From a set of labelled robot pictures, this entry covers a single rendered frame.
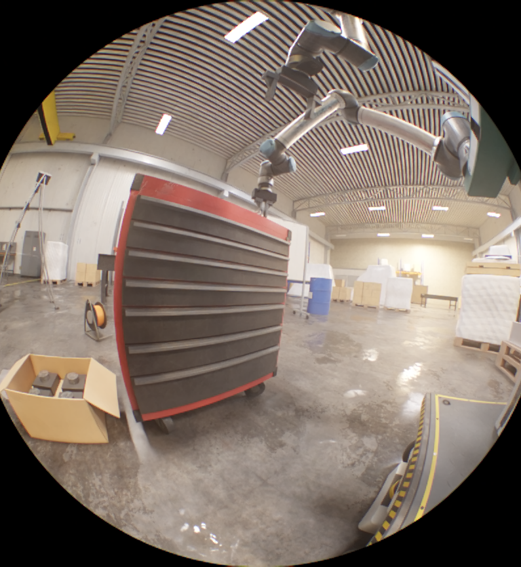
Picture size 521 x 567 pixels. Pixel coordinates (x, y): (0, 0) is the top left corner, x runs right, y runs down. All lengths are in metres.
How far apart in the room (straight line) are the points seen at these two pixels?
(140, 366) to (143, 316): 0.15
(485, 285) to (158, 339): 3.43
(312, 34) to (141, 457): 1.41
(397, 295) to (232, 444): 7.16
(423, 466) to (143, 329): 0.77
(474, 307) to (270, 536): 3.17
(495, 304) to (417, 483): 2.95
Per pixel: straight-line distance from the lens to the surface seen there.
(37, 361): 1.13
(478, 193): 0.85
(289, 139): 0.90
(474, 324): 3.22
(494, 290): 3.24
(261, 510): 0.69
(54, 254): 6.93
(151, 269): 0.48
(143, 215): 0.50
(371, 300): 7.27
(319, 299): 4.08
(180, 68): 8.83
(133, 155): 9.49
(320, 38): 0.66
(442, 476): 0.53
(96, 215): 8.97
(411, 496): 0.46
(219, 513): 0.69
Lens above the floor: 0.67
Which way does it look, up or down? 1 degrees down
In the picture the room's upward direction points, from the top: 5 degrees clockwise
